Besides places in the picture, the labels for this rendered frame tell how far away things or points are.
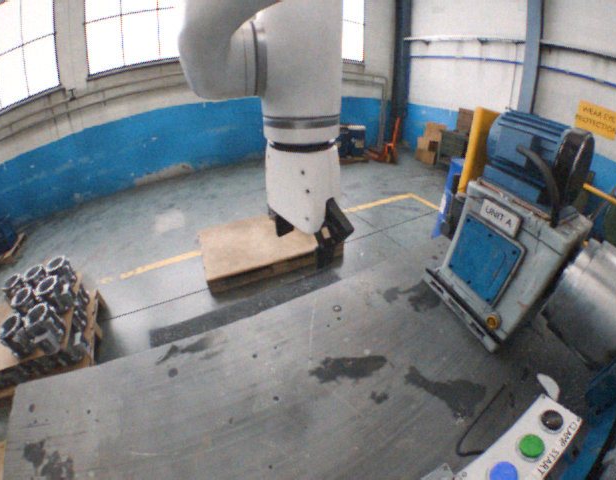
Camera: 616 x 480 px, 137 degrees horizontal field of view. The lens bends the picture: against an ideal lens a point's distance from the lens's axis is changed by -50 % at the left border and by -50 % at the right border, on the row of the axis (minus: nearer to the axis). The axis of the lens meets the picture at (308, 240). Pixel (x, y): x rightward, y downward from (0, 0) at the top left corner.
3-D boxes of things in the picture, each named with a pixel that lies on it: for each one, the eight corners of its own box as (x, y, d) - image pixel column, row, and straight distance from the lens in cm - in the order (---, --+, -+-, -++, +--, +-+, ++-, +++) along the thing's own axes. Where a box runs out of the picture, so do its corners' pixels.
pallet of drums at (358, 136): (348, 153, 595) (350, 122, 583) (368, 162, 532) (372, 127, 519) (302, 158, 540) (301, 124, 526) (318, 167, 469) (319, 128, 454)
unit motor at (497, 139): (471, 225, 97) (502, 107, 89) (544, 280, 87) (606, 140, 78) (422, 237, 78) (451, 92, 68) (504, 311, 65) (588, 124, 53)
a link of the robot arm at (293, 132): (247, 113, 30) (249, 138, 30) (293, 123, 22) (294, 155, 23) (304, 104, 34) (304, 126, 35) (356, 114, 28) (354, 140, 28)
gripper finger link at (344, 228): (303, 181, 29) (302, 218, 32) (351, 211, 25) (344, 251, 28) (311, 178, 30) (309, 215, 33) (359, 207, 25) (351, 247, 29)
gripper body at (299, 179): (250, 129, 31) (259, 208, 35) (304, 147, 22) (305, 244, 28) (300, 120, 34) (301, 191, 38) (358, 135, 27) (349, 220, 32)
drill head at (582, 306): (527, 273, 92) (562, 202, 84) (612, 350, 92) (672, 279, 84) (488, 297, 71) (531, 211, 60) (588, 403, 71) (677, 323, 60)
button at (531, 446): (524, 436, 37) (530, 428, 35) (542, 451, 37) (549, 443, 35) (509, 452, 35) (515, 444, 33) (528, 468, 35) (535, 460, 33)
